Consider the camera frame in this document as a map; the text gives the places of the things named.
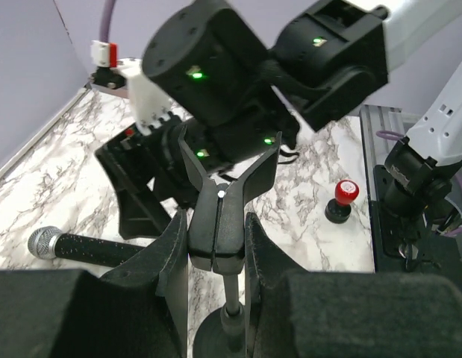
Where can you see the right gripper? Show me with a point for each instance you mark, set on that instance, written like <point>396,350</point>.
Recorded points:
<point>131,160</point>

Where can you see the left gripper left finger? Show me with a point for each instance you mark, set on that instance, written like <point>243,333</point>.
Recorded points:
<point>138,309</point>

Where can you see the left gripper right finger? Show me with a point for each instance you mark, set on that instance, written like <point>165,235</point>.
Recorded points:
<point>292,312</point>

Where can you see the black microphone silver grille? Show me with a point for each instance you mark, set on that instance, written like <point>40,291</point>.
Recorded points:
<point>48,243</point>

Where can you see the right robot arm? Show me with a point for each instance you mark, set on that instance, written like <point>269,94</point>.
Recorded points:
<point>206,74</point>

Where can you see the red black small bottle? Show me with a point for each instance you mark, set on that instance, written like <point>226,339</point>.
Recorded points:
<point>338,209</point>

